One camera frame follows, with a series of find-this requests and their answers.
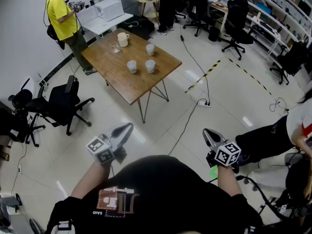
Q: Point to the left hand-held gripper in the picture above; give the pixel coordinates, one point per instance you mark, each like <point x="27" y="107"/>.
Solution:
<point x="101" y="150"/>

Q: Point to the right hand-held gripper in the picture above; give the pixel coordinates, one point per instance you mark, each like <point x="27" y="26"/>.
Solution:
<point x="228" y="153"/>

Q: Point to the white paper cup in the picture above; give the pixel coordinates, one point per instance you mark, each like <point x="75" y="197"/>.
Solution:
<point x="150" y="49"/>
<point x="131" y="66"/>
<point x="150" y="66"/>

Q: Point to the person's right forearm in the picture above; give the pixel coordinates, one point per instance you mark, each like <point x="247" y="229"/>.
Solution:
<point x="228" y="181"/>

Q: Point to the person's left forearm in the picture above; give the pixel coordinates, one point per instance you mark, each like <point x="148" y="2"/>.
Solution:
<point x="90" y="179"/>

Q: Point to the wooden table with metal legs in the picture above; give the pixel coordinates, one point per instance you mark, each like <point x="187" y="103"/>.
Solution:
<point x="117" y="79"/>

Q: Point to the person's black printed T-shirt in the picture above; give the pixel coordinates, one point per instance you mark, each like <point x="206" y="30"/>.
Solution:
<point x="158" y="179"/>

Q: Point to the yellow black floor tape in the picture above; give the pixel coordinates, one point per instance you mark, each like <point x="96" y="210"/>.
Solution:
<point x="207" y="72"/>
<point x="243" y="70"/>

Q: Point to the black office chair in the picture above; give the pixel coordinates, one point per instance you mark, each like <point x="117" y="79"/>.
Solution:
<point x="198" y="4"/>
<point x="61" y="99"/>
<point x="292" y="57"/>
<point x="237" y="16"/>
<point x="20" y="99"/>

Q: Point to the clear glass cup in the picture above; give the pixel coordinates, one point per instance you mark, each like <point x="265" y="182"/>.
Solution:
<point x="114" y="48"/>

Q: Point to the cream ceramic mug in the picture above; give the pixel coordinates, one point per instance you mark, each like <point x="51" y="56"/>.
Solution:
<point x="122" y="35"/>
<point x="123" y="43"/>

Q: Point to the black cabinet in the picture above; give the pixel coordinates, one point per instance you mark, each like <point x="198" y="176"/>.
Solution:
<point x="142" y="29"/>

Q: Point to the white air purifier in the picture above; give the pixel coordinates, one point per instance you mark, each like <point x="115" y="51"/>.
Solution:
<point x="30" y="86"/>

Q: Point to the black trash bin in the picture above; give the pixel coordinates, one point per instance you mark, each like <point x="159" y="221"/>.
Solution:
<point x="214" y="34"/>

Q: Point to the white desk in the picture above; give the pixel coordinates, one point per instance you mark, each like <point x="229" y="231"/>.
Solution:
<point x="109" y="24"/>

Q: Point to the light wooden desk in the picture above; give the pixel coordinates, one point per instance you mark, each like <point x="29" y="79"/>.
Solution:
<point x="223" y="21"/>

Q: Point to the white microwave oven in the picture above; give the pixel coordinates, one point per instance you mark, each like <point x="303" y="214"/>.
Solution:
<point x="109" y="8"/>

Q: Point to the round wooden side table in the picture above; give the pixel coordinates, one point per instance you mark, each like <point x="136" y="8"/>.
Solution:
<point x="141" y="0"/>

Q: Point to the white shelving unit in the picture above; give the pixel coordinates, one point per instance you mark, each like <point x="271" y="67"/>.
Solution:
<point x="268" y="13"/>

